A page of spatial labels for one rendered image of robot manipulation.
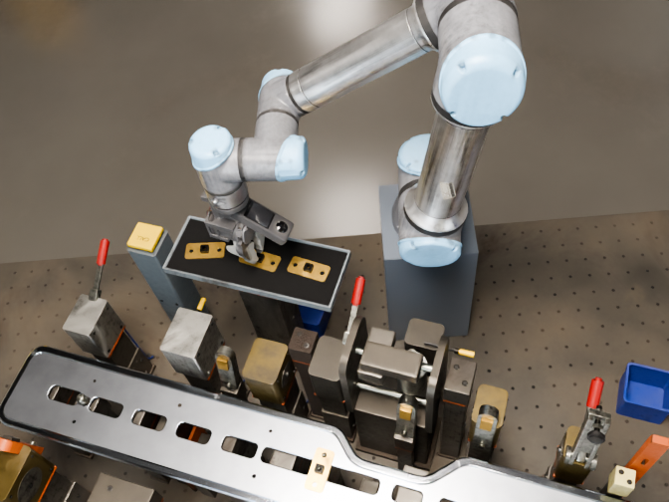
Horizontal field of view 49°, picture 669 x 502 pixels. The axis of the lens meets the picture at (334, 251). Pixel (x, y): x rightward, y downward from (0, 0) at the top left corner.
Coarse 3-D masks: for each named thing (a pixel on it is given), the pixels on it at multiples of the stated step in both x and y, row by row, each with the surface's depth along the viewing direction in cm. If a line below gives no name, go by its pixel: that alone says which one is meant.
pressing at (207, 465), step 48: (48, 384) 159; (96, 384) 158; (144, 384) 157; (48, 432) 154; (96, 432) 152; (144, 432) 151; (240, 432) 150; (288, 432) 149; (336, 432) 147; (192, 480) 146; (240, 480) 144; (288, 480) 143; (384, 480) 142; (432, 480) 141; (480, 480) 140; (528, 480) 139
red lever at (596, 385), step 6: (594, 378) 135; (600, 378) 133; (594, 384) 133; (600, 384) 133; (594, 390) 133; (600, 390) 133; (588, 396) 134; (594, 396) 133; (600, 396) 133; (588, 402) 133; (594, 402) 133; (588, 408) 134; (576, 456) 134; (582, 456) 134; (582, 462) 134
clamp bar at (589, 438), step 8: (600, 408) 125; (592, 416) 123; (600, 416) 123; (608, 416) 123; (584, 424) 125; (592, 424) 123; (600, 424) 124; (608, 424) 122; (584, 432) 126; (592, 432) 121; (600, 432) 121; (576, 440) 131; (584, 440) 130; (592, 440) 122; (600, 440) 121; (576, 448) 131; (584, 448) 132; (592, 448) 130; (592, 456) 131; (584, 464) 135
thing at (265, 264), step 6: (264, 252) 153; (240, 258) 153; (264, 258) 152; (270, 258) 152; (276, 258) 152; (252, 264) 152; (258, 264) 151; (264, 264) 151; (270, 264) 151; (276, 264) 151; (270, 270) 150
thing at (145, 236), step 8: (144, 224) 160; (136, 232) 159; (144, 232) 159; (152, 232) 159; (160, 232) 159; (128, 240) 158; (136, 240) 158; (144, 240) 158; (152, 240) 158; (136, 248) 158; (144, 248) 157; (152, 248) 157
